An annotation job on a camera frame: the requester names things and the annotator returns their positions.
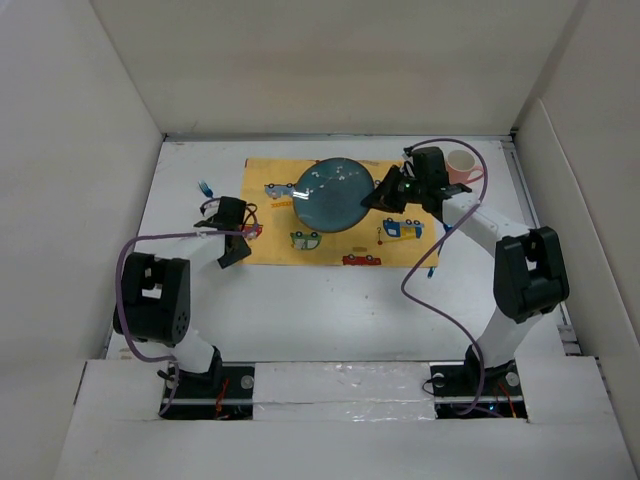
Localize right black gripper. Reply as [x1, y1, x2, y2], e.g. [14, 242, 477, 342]
[360, 164, 426, 214]

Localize yellow car-print cloth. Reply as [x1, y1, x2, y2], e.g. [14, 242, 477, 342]
[241, 157, 437, 268]

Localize teal ceramic plate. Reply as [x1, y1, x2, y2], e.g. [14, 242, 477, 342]
[293, 157, 374, 233]

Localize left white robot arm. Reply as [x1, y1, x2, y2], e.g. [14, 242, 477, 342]
[113, 196, 260, 397]

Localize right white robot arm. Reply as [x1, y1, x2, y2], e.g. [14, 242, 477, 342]
[361, 142, 570, 394]

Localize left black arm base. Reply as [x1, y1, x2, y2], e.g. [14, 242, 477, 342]
[159, 363, 255, 421]

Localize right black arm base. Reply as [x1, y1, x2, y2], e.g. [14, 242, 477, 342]
[422, 347, 528, 419]

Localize blue metal spoon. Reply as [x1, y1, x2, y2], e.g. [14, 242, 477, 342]
[426, 222, 454, 280]

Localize pink ceramic mug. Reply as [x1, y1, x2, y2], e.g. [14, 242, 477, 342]
[445, 150, 485, 185]

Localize blue metal fork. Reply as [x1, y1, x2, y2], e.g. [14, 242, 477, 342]
[198, 180, 214, 198]

